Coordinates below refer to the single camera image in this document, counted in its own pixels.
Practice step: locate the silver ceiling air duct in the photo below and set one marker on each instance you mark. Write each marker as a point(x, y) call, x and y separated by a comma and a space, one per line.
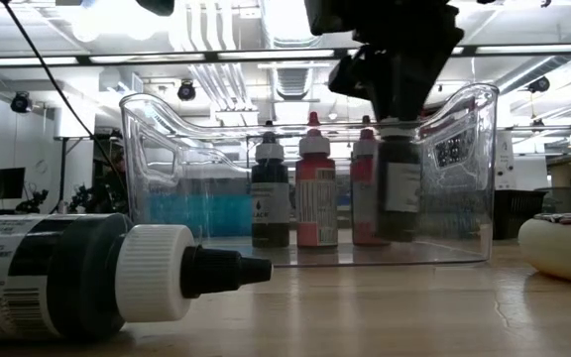
point(290, 30)

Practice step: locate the blue plastic bin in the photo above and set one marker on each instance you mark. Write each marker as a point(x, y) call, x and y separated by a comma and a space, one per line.
point(191, 215)

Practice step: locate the red ink bottle white cap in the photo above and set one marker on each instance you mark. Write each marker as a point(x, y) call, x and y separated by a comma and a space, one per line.
point(362, 198)
point(315, 198)

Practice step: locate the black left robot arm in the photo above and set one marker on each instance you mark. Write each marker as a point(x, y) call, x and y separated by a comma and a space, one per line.
point(156, 6)

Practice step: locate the grey background chair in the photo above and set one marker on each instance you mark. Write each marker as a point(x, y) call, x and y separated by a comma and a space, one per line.
point(560, 201)

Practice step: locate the black mesh basket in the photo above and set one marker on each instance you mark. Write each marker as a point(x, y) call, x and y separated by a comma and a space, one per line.
point(518, 213)

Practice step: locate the black background monitor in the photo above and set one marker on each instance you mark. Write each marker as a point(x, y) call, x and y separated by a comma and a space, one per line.
point(10, 183)

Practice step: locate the white wall device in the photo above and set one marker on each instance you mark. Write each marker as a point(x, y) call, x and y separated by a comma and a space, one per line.
point(507, 163)

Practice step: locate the clear plastic bin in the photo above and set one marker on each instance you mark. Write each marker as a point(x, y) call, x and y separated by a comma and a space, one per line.
point(166, 233)

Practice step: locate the chocolate frosted toy donut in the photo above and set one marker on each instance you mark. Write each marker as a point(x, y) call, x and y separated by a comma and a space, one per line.
point(563, 248)

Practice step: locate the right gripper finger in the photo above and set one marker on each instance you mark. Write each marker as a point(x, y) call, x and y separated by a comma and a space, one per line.
point(404, 79)

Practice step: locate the black ink bottle white cap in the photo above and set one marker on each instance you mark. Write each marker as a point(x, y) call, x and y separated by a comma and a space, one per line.
point(269, 198)
point(398, 198)
point(92, 277)

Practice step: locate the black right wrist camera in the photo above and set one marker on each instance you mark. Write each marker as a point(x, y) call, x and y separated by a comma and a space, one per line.
point(350, 74)

